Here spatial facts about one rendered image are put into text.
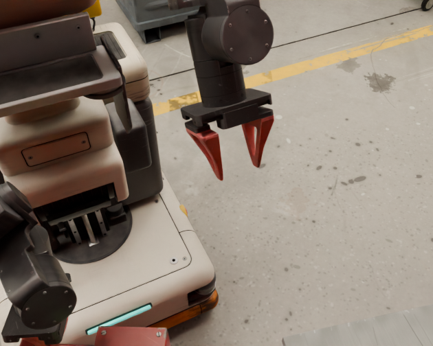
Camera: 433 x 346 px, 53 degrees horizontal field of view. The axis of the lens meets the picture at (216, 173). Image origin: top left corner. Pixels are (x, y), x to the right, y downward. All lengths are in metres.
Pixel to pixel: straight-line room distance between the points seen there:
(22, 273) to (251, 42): 0.33
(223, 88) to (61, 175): 0.46
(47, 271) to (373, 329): 0.34
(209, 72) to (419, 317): 0.34
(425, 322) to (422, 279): 1.28
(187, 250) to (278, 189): 0.66
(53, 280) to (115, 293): 0.82
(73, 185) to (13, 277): 0.42
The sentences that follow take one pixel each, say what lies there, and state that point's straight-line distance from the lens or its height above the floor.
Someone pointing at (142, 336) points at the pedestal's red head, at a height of 0.78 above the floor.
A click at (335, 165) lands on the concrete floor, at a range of 2.04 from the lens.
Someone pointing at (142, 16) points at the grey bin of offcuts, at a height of 0.18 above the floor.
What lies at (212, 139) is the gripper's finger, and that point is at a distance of 0.52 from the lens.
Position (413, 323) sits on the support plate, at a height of 1.00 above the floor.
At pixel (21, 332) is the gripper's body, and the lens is 0.61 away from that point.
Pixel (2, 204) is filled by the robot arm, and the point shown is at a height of 1.07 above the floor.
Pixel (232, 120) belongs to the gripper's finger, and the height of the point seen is 1.08.
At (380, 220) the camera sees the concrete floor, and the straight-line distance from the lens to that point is 1.89.
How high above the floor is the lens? 1.42
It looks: 47 degrees down
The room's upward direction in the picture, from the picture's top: straight up
